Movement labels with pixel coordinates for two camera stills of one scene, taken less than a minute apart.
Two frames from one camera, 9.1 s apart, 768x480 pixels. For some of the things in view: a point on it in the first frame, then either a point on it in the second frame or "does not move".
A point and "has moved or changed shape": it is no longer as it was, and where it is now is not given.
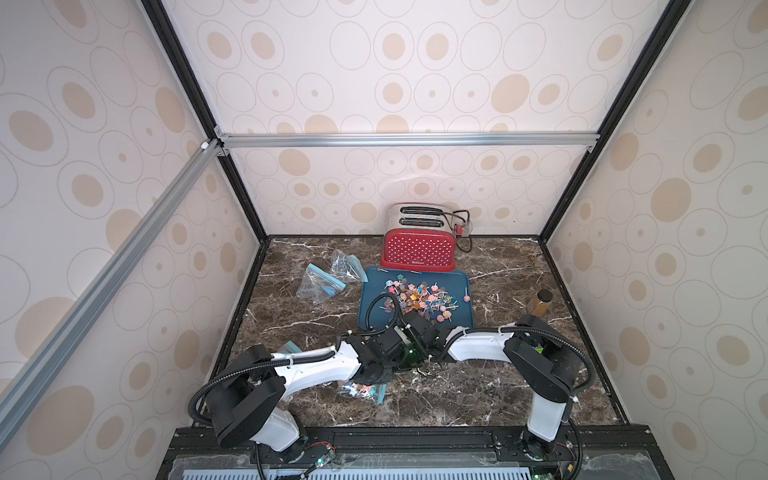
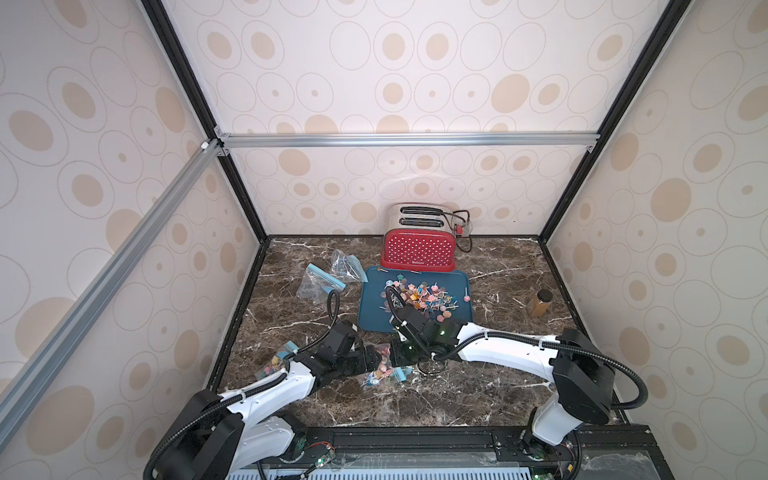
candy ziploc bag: [348, 266] does not move
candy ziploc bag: [353, 389] has moved or changed shape
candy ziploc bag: [319, 285] does not move
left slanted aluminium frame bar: [63, 332] does not move
